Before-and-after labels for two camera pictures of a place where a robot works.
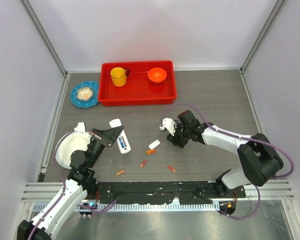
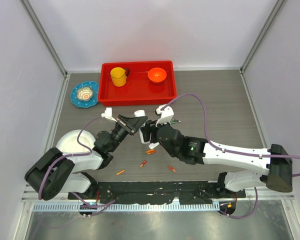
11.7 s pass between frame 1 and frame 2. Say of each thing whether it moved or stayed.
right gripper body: moved
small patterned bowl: stayed
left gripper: moved
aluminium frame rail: stayed
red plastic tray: stayed
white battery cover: stayed
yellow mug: stayed
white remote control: moved
